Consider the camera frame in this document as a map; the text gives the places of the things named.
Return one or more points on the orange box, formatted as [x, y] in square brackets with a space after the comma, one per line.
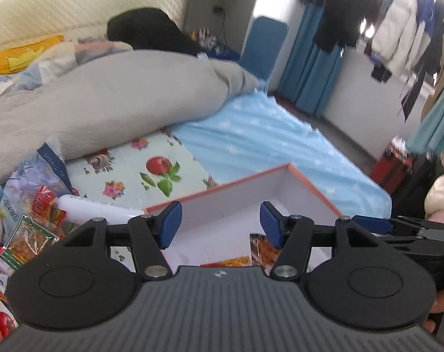
[225, 220]

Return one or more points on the blue white plastic bag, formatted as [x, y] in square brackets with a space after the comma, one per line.
[27, 176]

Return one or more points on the black wall plug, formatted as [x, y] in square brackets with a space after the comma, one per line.
[217, 10]

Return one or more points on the black suitcase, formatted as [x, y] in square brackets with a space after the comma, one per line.
[416, 187]

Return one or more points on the red bag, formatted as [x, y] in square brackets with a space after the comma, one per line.
[388, 170]

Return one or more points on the blue chair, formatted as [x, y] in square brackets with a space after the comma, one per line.
[262, 47]

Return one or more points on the black garment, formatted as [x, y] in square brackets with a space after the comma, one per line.
[148, 29]

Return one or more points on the patterned patchwork quilt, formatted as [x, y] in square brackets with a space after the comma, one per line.
[53, 66]

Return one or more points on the bedside table clutter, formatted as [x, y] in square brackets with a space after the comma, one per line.
[214, 44]

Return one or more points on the grey duvet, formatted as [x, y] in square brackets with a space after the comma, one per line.
[115, 102]

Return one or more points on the blue curtain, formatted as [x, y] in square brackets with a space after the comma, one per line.
[309, 73]

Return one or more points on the cream fluffy garment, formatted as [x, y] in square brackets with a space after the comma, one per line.
[443, 198]

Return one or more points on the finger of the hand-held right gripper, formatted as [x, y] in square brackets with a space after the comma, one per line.
[370, 224]

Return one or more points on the red packet with white label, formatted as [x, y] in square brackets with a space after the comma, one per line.
[44, 201]

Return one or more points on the teal hanging cloth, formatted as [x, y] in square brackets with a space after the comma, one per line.
[438, 124]

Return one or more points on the yellow pillow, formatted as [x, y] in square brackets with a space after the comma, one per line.
[16, 58]

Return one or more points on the row of hanging clothes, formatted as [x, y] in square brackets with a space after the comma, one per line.
[394, 25]

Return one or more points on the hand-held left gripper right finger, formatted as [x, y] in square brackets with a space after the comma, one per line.
[271, 225]

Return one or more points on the light blue bed sheet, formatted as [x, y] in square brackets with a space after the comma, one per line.
[273, 143]

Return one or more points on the white bottle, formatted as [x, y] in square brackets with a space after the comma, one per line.
[93, 207]

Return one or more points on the cream padded headboard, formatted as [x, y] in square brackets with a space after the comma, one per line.
[79, 11]

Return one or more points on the yellow orange snack packet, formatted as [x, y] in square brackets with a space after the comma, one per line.
[233, 262]

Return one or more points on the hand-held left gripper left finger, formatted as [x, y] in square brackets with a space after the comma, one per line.
[170, 225]

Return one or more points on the clear orange packet green edge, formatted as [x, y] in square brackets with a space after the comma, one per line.
[27, 240]

